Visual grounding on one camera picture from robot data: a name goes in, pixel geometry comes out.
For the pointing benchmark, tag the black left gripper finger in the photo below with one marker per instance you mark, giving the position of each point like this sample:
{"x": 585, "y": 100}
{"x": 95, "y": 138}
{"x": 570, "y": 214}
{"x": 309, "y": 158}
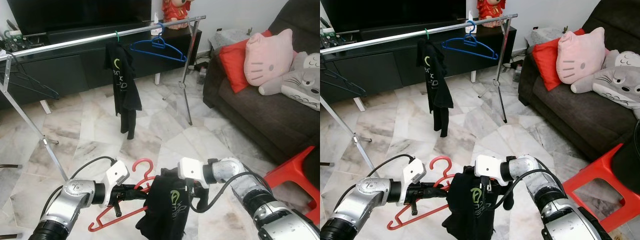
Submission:
{"x": 140, "y": 187}
{"x": 442, "y": 193}
{"x": 140, "y": 195}
{"x": 442, "y": 185}

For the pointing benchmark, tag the red plastic hanger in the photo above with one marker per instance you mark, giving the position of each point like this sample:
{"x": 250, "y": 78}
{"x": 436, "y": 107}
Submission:
{"x": 415, "y": 216}
{"x": 115, "y": 218}

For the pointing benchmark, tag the black t-shirt green print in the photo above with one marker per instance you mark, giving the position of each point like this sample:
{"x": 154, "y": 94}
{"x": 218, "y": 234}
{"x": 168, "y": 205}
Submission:
{"x": 475, "y": 210}
{"x": 167, "y": 215}
{"x": 435, "y": 80}
{"x": 122, "y": 80}

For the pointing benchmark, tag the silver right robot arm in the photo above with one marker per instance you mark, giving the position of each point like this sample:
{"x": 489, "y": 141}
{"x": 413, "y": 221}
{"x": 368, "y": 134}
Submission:
{"x": 280, "y": 210}
{"x": 565, "y": 210}

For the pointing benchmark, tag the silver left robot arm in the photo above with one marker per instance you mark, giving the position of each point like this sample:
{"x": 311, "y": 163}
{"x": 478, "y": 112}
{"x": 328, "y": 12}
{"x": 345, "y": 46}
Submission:
{"x": 65, "y": 205}
{"x": 360, "y": 202}

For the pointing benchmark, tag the blue plastic hanger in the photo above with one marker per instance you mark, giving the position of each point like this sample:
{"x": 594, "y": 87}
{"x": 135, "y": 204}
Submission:
{"x": 470, "y": 41}
{"x": 159, "y": 44}

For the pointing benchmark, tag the green plastic hanger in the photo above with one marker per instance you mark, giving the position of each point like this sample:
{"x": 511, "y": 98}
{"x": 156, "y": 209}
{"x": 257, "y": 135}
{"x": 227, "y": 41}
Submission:
{"x": 118, "y": 36}
{"x": 426, "y": 34}

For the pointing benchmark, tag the red plastic stool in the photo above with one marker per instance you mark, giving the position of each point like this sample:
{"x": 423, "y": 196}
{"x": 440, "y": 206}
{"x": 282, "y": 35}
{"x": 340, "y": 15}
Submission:
{"x": 595, "y": 175}
{"x": 290, "y": 172}

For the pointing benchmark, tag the dark grey fabric sofa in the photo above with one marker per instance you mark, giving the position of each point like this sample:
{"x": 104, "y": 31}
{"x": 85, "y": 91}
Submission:
{"x": 270, "y": 120}
{"x": 580, "y": 115}

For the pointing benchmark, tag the black television console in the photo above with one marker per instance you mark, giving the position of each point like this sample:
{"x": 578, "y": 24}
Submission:
{"x": 70, "y": 70}
{"x": 385, "y": 67}

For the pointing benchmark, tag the red cushion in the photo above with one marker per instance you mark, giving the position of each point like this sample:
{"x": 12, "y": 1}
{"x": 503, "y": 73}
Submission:
{"x": 232, "y": 65}
{"x": 545, "y": 62}

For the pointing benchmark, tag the pink cat face cushion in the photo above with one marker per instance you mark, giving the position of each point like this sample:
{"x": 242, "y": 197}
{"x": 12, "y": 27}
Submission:
{"x": 580, "y": 57}
{"x": 267, "y": 60}

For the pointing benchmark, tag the grey white plush toy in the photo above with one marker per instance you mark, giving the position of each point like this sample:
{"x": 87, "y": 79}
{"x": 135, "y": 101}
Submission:
{"x": 300, "y": 85}
{"x": 615, "y": 82}

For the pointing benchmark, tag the side table grey cloth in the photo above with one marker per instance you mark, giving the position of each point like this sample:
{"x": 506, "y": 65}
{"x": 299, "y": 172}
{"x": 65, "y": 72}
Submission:
{"x": 230, "y": 37}
{"x": 542, "y": 36}

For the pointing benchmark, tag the silver metal clothes rack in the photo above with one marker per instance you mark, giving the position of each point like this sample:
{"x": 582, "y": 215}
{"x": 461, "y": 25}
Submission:
{"x": 75, "y": 42}
{"x": 390, "y": 38}

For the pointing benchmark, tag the white tissue pack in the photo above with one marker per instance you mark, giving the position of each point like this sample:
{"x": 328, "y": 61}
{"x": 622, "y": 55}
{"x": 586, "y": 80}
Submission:
{"x": 470, "y": 25}
{"x": 157, "y": 30}

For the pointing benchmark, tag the black soundbar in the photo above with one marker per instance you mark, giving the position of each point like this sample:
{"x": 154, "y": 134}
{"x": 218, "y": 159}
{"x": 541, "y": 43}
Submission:
{"x": 410, "y": 30}

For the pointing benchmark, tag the red buddha statue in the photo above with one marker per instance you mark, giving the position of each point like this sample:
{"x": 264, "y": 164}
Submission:
{"x": 491, "y": 10}
{"x": 176, "y": 12}

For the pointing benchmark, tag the green electronics board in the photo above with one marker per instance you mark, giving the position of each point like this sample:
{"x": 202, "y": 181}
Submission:
{"x": 332, "y": 39}
{"x": 17, "y": 42}

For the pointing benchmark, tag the black flat television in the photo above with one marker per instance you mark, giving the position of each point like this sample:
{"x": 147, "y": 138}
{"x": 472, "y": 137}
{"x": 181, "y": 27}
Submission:
{"x": 395, "y": 12}
{"x": 75, "y": 15}

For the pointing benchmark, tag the black remote control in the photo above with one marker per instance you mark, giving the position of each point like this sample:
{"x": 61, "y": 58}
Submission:
{"x": 12, "y": 26}
{"x": 325, "y": 23}

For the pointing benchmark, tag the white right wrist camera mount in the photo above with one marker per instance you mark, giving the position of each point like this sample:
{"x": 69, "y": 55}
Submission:
{"x": 487, "y": 167}
{"x": 190, "y": 170}

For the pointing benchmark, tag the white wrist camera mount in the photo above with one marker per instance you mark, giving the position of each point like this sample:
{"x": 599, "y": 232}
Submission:
{"x": 414, "y": 172}
{"x": 190, "y": 170}
{"x": 487, "y": 167}
{"x": 117, "y": 175}

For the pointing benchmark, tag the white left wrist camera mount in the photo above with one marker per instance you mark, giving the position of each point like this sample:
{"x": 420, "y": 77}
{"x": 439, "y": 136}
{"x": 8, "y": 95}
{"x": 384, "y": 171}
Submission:
{"x": 414, "y": 172}
{"x": 117, "y": 175}

